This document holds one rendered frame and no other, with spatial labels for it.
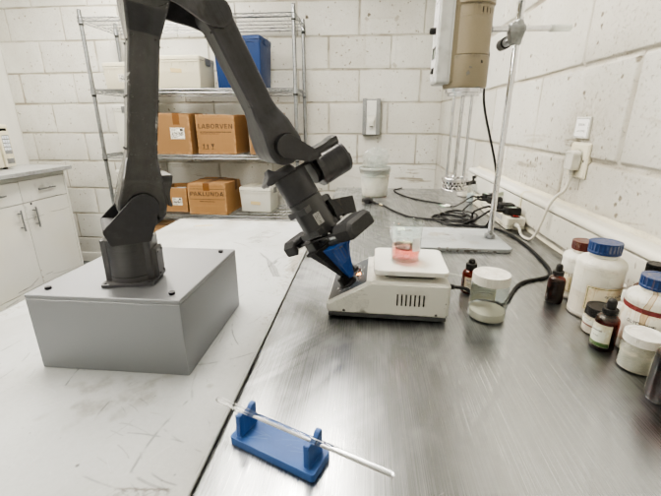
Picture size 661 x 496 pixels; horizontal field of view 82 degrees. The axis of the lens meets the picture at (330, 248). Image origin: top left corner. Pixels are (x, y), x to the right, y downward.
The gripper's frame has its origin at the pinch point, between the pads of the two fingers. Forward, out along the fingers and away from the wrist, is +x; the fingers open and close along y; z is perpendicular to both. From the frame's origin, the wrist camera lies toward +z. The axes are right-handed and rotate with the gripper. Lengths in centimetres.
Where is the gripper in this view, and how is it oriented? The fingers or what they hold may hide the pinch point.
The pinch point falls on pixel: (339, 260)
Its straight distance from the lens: 65.6
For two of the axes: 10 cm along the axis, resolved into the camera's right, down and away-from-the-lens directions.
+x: 5.0, 8.4, 2.1
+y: -6.2, 1.7, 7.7
